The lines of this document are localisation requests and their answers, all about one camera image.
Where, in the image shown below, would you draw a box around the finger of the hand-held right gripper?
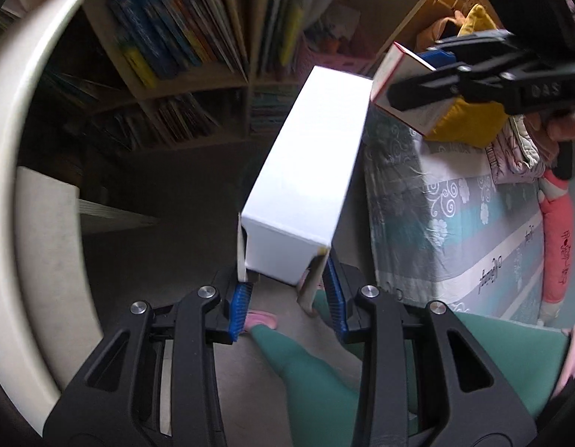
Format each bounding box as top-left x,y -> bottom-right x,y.
387,63 -> 508,112
418,29 -> 521,73

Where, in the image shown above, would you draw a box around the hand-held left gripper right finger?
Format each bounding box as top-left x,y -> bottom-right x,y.
322,256 -> 537,447

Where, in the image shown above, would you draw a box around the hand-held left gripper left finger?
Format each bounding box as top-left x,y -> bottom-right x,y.
43,267 -> 255,447

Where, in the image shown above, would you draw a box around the small white red-edged box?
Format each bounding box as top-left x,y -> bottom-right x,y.
370,42 -> 456,137

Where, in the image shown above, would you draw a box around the large white cardboard box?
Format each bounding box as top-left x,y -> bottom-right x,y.
236,66 -> 373,317

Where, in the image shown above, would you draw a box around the person's right hand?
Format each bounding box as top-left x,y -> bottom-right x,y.
525,105 -> 575,143

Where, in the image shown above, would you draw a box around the pink slipper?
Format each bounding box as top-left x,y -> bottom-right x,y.
245,311 -> 279,332

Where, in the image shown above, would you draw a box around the yellow cloth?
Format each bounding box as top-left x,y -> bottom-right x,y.
425,4 -> 508,150

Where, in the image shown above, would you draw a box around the pink quilted cloth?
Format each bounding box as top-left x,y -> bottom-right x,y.
487,115 -> 559,185

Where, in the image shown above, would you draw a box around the person's left leg green pants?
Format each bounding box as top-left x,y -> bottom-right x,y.
248,323 -> 363,447

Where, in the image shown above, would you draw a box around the person's leg green pants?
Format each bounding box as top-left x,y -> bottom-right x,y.
311,289 -> 572,435
248,323 -> 363,447

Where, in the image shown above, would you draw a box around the pink storage basket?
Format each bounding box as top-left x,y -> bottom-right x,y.
306,32 -> 377,75

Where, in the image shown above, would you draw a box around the patterned grey teal mattress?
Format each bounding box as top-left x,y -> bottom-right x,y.
362,102 -> 572,327

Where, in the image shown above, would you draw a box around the pink plush toy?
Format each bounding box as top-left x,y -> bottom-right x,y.
538,170 -> 575,323

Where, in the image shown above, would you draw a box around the row of books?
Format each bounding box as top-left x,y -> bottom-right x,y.
108,0 -> 248,87
152,95 -> 220,145
250,86 -> 298,133
257,0 -> 307,75

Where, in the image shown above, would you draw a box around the person's right leg green pants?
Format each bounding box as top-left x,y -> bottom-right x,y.
311,289 -> 572,435

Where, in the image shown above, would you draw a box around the light wooden bookshelf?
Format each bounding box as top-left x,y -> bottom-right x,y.
36,0 -> 430,152

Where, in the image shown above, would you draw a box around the white round table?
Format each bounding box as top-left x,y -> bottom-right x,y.
0,0 -> 160,434

